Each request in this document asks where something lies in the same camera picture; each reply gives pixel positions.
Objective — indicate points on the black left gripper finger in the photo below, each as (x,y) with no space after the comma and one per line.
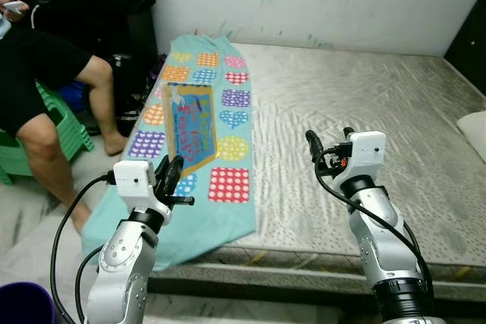
(162,176)
(176,176)

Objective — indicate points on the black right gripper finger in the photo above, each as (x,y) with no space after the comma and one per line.
(348,133)
(315,146)

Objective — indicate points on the blue yellow picture book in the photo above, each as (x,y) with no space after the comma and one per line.
(190,130)

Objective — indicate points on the white printed pillow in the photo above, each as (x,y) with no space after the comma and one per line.
(474,134)

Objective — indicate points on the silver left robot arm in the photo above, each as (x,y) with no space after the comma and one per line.
(121,263)

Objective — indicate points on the white patterned mattress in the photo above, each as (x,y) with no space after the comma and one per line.
(342,96)

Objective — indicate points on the teal blanket with colourful hearts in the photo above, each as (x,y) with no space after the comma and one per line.
(228,218)

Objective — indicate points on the black bag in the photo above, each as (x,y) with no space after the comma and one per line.
(137,85)

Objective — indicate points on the green plastic stool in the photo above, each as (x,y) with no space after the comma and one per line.
(72,138)

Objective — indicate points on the black tufted headboard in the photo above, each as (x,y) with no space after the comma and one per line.
(467,43)

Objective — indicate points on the adult in black shorts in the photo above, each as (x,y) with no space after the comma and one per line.
(38,58)

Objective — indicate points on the purple plastic bucket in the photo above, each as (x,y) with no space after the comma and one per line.
(26,305)

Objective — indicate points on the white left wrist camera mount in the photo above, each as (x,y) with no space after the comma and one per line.
(137,184)

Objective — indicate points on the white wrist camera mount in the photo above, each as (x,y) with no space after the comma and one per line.
(364,157)
(137,184)

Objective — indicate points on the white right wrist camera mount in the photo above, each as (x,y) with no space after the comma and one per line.
(364,157)

